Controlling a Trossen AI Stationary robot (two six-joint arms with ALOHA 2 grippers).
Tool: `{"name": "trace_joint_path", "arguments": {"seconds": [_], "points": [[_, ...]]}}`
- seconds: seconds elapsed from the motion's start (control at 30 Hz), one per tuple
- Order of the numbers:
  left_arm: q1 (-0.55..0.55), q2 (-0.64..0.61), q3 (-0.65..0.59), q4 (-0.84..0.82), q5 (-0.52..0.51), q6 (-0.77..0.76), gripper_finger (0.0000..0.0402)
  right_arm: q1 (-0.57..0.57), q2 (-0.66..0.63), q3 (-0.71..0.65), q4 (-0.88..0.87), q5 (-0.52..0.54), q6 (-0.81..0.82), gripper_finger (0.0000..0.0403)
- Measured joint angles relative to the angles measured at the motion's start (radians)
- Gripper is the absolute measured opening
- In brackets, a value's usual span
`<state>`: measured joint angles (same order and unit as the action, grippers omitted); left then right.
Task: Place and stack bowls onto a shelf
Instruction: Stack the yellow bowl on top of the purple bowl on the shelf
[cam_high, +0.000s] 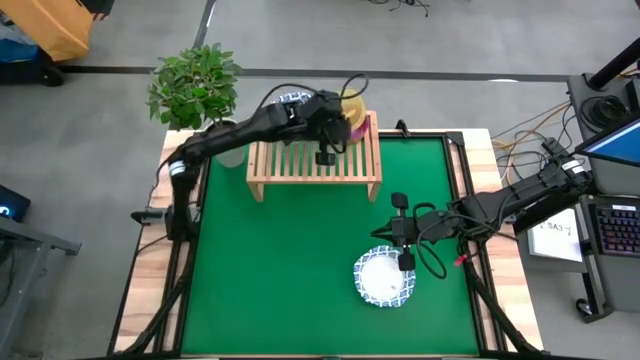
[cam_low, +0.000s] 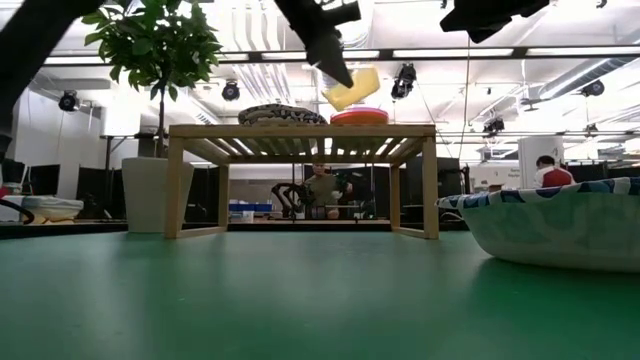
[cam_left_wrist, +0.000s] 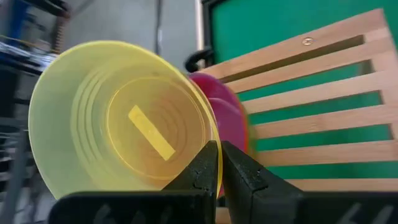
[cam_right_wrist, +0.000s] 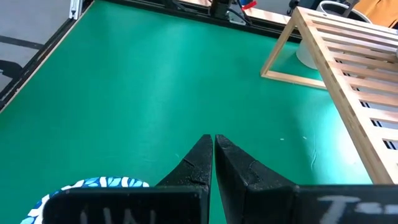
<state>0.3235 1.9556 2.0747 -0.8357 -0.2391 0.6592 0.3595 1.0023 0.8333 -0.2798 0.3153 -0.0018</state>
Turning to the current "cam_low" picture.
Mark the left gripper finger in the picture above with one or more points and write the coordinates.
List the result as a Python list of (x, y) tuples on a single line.
[(327, 55)]

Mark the yellow plastic bowl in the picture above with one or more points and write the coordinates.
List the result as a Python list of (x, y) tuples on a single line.
[(357, 90)]

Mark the red plastic bowl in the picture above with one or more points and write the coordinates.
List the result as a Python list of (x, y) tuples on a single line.
[(360, 117)]

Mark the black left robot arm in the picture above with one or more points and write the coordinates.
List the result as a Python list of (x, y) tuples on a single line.
[(30, 45)]

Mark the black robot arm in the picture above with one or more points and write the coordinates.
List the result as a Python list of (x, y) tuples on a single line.
[(287, 192)]

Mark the wooden slatted shelf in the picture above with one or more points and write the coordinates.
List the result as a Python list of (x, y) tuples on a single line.
[(300, 131)]

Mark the overhead light bar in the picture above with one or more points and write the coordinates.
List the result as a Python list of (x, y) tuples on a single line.
[(450, 52)]

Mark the black ceiling spotlight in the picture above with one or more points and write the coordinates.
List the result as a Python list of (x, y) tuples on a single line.
[(404, 82), (493, 126), (69, 101), (231, 92), (593, 88)]

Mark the person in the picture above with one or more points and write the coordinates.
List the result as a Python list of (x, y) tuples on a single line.
[(552, 177), (322, 190)]

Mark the white pillar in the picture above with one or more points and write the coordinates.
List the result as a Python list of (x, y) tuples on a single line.
[(530, 160)]

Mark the green leafy plant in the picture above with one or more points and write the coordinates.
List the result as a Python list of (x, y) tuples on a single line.
[(155, 45)]

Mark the blue storage bin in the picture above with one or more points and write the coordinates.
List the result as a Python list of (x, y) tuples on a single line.
[(250, 207)]

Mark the white storage box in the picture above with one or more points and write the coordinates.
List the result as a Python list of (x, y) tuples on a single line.
[(242, 217)]

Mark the white plant pot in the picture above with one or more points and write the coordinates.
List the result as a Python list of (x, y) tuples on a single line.
[(145, 195)]

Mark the black monitor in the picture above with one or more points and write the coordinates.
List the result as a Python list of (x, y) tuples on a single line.
[(45, 180)]

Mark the white basin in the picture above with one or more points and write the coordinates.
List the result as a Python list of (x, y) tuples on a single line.
[(52, 207)]

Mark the silver ventilation duct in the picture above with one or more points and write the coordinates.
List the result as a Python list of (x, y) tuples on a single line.
[(590, 75)]

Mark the black aluminium table frame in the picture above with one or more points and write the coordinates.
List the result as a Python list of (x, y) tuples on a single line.
[(75, 229)]

